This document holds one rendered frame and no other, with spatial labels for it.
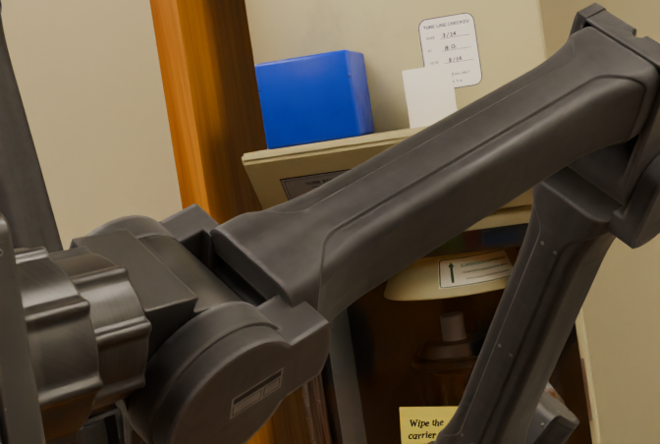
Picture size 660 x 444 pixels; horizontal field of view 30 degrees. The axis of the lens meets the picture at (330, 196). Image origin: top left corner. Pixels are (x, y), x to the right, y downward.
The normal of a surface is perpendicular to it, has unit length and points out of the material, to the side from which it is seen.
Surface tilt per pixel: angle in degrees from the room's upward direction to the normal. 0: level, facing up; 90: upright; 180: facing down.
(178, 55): 90
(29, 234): 86
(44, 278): 45
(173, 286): 39
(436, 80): 90
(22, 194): 86
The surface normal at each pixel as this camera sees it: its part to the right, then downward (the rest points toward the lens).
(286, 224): 0.11, -0.73
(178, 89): -0.19, 0.08
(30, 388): 0.75, -0.08
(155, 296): 0.36, -0.82
